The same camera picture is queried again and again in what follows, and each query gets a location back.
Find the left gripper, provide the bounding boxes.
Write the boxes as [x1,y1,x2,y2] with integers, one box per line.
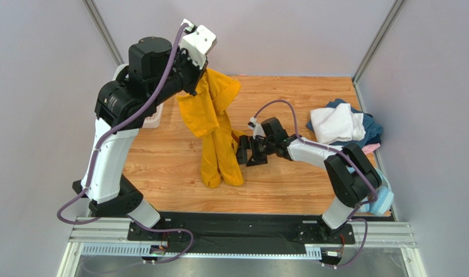
[149,43,208,108]

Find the yellow t-shirt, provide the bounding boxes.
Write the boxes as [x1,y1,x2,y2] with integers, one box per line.
[177,69,244,188]

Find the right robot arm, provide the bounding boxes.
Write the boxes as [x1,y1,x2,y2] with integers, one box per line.
[236,117,382,233]

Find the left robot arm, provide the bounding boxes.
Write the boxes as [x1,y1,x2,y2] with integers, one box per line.
[73,35,217,227]

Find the white plastic basket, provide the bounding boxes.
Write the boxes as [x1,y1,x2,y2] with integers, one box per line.
[112,63,164,129]

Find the white t-shirt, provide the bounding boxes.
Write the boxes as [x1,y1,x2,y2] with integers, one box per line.
[310,103,366,144]

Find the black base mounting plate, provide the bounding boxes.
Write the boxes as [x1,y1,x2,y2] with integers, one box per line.
[127,212,358,254]

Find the pink garment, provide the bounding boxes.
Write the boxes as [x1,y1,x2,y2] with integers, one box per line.
[362,143,381,155]

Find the light blue headphones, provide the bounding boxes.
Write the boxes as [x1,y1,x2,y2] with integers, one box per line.
[358,168,394,216]

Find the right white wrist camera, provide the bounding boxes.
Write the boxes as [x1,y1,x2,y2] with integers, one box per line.
[248,117,266,139]

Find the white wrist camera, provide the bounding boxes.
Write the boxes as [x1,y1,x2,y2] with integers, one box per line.
[179,18,217,69]
[248,117,266,139]

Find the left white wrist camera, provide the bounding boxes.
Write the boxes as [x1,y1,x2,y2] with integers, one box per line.
[179,18,217,69]

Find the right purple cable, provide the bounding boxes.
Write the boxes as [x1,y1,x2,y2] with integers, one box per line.
[253,99,379,269]

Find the purple cable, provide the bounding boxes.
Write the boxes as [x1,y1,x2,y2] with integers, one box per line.
[253,99,379,269]
[57,22,194,264]

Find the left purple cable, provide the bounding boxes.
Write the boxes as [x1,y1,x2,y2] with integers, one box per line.
[57,22,194,264]

